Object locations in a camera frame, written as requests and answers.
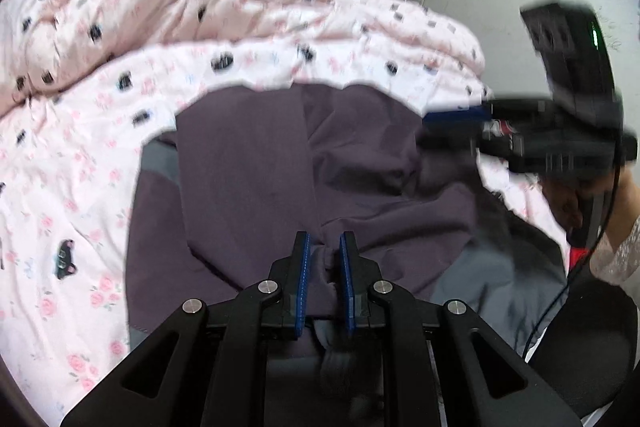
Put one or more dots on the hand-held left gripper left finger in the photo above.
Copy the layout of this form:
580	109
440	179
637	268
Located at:
301	277

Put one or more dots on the purple grey hooded jacket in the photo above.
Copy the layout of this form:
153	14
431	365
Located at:
250	182

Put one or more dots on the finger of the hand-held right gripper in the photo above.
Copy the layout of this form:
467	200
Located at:
452	141
457	116

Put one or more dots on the person's right hand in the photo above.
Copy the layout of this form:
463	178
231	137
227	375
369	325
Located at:
562	207

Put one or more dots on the pink cat-print duvet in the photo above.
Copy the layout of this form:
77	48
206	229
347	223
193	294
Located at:
75	132

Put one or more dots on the person's right forearm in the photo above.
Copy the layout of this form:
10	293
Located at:
622	257

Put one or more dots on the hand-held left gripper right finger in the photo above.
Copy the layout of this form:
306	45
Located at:
347	282

